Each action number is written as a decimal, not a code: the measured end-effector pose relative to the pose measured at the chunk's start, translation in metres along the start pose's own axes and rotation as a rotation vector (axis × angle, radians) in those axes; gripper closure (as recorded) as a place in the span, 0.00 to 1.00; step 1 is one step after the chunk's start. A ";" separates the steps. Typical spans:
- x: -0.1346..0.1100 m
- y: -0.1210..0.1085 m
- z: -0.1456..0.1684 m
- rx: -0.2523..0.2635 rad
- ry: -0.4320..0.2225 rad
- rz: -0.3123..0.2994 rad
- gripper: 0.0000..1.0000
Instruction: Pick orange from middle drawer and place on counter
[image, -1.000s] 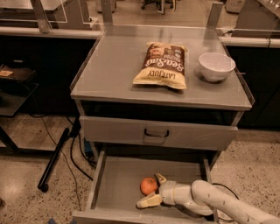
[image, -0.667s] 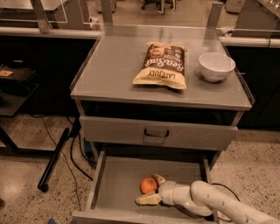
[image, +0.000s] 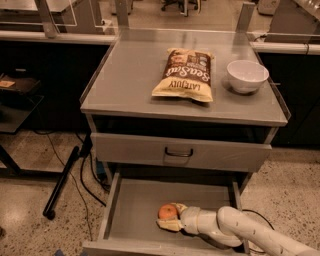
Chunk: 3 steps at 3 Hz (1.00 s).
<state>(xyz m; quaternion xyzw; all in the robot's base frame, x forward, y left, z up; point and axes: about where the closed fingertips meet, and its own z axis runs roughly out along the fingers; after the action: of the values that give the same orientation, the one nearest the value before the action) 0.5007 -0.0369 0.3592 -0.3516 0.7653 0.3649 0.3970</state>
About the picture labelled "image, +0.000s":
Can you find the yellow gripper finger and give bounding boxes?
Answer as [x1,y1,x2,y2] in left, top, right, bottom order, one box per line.
[157,219,183,232]
[172,203,187,215]

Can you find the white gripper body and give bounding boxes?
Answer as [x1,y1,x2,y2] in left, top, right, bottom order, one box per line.
[180,207,200,235]

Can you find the orange fruit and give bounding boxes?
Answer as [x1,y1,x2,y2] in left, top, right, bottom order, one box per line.
[158,204,178,219]

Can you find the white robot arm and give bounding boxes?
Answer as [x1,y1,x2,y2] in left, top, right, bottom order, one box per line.
[157,203,320,256]

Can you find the open middle drawer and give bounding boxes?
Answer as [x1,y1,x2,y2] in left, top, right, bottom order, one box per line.
[83,173,249,256]

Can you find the grey drawer cabinet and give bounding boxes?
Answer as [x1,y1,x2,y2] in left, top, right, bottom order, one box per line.
[79,27,292,256]

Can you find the closed top drawer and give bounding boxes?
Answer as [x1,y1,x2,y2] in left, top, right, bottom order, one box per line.
[91,133,271,172]

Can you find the black stand leg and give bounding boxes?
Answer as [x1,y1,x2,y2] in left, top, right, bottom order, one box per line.
[43,135,92,220]

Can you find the brown chip bag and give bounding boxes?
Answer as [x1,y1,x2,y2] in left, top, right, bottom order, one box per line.
[152,48,214,103]

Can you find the white bowl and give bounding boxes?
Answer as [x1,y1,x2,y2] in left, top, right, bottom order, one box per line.
[227,60,269,94]

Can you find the dark side table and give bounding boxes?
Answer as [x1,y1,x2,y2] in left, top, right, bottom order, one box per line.
[0,69,43,178]

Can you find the black drawer handle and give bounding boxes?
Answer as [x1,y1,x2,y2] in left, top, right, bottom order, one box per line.
[164,147,194,158]

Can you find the black cable at right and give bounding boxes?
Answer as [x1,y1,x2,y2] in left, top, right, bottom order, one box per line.
[242,208,279,254]

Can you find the black floor cable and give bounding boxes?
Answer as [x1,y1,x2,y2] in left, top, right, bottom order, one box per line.
[33,129,111,242]

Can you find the white horizontal rail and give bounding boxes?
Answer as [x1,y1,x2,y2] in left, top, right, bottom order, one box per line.
[0,30,118,45]

